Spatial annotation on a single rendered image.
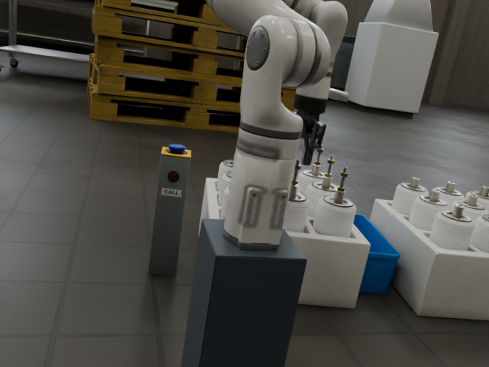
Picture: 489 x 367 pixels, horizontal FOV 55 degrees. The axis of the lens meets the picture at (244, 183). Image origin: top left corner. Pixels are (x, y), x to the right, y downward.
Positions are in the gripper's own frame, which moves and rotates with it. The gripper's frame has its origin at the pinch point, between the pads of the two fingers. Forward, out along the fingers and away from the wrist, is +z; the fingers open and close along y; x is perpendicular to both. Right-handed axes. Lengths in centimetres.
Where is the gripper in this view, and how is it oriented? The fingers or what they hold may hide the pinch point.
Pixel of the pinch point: (300, 155)
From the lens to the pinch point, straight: 113.4
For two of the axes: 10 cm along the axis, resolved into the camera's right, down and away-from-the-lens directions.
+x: 9.2, 0.3, 3.9
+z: -1.6, 9.5, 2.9
